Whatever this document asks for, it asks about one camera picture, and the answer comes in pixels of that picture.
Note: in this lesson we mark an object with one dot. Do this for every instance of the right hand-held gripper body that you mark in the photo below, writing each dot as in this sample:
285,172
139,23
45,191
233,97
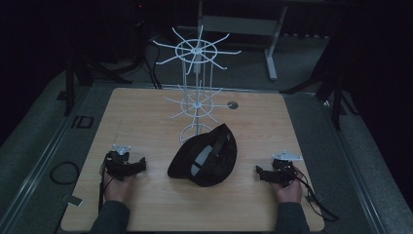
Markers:
283,169

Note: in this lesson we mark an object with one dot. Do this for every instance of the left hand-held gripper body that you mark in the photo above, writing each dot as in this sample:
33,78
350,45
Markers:
119,163

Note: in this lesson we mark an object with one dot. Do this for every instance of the person's right hand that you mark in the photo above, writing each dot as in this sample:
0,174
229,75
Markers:
290,191

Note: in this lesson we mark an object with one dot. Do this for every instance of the person's left hand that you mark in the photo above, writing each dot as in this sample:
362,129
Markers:
118,188

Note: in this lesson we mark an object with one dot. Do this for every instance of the black baseball cap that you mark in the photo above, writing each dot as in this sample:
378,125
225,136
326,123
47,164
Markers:
207,162

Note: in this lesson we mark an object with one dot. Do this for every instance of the grey tape piece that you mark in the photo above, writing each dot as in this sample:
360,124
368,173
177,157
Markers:
75,201

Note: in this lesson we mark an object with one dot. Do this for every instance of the black metal stand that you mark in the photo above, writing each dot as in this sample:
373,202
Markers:
69,87
337,97

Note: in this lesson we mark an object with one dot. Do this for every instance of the grey metal desk frame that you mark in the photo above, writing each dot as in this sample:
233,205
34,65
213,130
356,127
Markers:
240,25

